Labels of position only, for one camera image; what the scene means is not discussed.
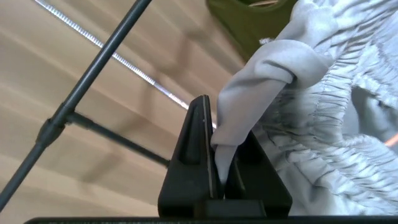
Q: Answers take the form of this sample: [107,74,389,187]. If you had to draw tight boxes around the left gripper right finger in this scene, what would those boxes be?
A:
[223,130,293,218]

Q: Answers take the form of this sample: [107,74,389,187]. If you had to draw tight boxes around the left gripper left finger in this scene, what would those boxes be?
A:
[157,95,224,218]

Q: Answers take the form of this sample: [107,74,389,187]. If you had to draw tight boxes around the pale grey garment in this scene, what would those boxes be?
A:
[210,0,398,216]

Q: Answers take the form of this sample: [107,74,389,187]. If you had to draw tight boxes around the pink clothes hanger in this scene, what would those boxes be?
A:
[248,0,280,7]
[384,133,398,147]

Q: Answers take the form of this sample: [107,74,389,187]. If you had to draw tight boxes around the green printed shirt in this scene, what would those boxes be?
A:
[205,0,299,62]

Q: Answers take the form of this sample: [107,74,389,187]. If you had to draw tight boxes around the black clothes rack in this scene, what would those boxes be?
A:
[0,0,171,212]

